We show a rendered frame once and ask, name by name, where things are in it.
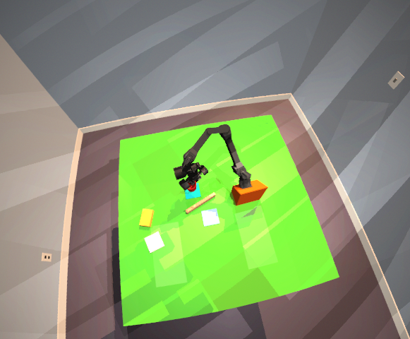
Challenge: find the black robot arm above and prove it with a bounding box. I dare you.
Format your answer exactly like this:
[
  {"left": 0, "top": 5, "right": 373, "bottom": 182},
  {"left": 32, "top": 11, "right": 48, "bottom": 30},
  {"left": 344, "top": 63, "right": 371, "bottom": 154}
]
[{"left": 173, "top": 124, "right": 252, "bottom": 189}]

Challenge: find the red cup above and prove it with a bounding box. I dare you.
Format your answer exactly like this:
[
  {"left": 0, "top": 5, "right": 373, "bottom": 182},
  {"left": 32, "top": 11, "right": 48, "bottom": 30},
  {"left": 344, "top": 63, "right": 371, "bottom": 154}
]
[{"left": 188, "top": 181, "right": 196, "bottom": 192}]

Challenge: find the orange flat bar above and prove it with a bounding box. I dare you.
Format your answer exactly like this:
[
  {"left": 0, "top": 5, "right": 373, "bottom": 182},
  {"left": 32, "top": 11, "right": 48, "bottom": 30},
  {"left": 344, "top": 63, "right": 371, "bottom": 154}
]
[{"left": 185, "top": 192, "right": 216, "bottom": 214}]

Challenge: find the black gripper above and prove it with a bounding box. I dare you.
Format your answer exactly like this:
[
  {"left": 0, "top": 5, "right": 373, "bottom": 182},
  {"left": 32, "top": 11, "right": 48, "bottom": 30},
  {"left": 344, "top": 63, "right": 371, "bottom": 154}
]
[{"left": 179, "top": 165, "right": 208, "bottom": 191}]

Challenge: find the yellow rectangular block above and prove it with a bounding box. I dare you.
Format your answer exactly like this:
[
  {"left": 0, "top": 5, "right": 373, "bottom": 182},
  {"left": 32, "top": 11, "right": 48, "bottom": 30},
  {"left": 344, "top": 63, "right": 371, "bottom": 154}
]
[{"left": 139, "top": 208, "right": 154, "bottom": 227}]

